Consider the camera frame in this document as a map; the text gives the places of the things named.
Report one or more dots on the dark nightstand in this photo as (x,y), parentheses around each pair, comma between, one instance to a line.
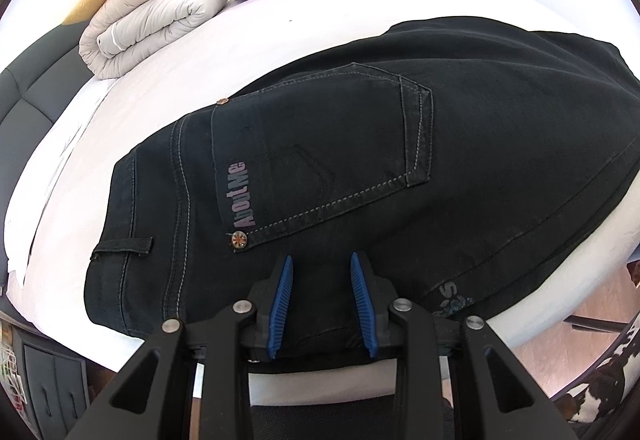
(55,385)

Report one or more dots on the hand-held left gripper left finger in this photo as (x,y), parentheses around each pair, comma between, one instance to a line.
(280,305)

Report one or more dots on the black denim pants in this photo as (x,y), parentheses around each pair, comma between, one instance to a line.
(350,180)

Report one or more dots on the folded beige duvet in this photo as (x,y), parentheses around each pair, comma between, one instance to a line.
(150,20)

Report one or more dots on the cow print seat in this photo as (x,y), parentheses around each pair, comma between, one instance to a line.
(607,380)

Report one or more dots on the bed with white sheet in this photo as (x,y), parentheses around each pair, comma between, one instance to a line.
(210,65)

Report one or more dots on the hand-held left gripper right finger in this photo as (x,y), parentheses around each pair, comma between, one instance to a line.
(364,305)

